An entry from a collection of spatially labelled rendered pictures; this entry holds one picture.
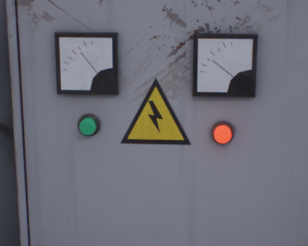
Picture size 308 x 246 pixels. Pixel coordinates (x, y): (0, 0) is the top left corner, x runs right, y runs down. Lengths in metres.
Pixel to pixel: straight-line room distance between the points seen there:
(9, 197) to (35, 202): 0.22
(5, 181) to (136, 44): 0.40
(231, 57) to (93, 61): 0.18
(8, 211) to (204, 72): 0.48
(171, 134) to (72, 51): 0.17
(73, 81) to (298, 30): 0.29
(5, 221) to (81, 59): 0.40
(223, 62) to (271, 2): 0.09
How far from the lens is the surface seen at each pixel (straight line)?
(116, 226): 0.85
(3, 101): 1.03
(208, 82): 0.77
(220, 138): 0.78
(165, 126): 0.79
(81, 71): 0.78
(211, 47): 0.76
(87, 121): 0.79
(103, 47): 0.77
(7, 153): 1.05
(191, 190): 0.82
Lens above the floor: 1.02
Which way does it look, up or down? 14 degrees down
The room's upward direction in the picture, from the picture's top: straight up
